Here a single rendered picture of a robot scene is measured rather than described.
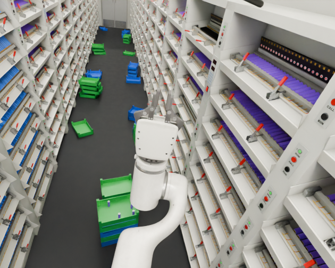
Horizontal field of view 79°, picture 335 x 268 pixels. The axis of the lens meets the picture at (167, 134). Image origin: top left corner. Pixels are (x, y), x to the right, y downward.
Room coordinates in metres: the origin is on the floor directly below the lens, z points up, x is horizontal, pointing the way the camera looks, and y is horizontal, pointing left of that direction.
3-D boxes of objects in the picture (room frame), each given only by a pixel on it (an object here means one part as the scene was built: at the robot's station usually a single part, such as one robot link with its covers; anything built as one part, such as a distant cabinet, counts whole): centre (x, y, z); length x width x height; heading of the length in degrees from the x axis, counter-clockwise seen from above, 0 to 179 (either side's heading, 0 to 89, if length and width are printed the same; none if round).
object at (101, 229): (0.91, 0.29, 0.28); 0.30 x 0.20 x 0.08; 115
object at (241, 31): (1.19, -0.29, 0.91); 0.20 x 0.09 x 1.81; 107
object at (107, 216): (0.91, 0.29, 0.36); 0.30 x 0.20 x 0.08; 115
